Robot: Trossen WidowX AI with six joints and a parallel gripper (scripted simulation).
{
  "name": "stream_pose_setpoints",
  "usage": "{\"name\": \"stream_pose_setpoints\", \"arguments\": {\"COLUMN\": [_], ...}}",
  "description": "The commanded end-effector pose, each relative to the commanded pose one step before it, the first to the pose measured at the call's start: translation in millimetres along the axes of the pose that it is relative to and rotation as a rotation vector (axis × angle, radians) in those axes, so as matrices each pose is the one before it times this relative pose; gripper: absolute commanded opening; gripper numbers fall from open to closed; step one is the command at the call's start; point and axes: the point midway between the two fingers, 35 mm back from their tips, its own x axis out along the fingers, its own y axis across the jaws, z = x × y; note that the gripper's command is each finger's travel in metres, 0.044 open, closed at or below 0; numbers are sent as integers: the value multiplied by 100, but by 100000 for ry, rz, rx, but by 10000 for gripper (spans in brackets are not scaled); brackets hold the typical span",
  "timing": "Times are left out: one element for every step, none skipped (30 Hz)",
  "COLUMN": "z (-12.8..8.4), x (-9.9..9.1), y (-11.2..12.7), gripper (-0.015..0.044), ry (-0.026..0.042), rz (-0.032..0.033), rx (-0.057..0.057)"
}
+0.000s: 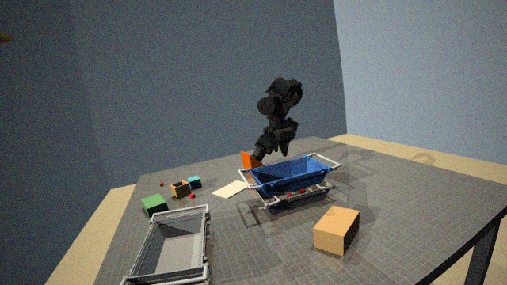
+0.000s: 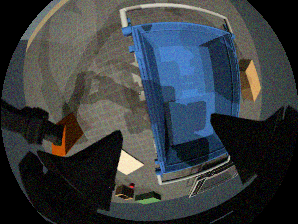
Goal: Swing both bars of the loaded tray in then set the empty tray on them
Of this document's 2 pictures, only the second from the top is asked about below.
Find cream flat rectangular sheet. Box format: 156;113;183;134
117;149;144;175

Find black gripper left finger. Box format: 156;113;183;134
37;129;124;212

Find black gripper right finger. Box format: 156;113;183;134
210;107;285;184

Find green box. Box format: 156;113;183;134
134;192;162;204

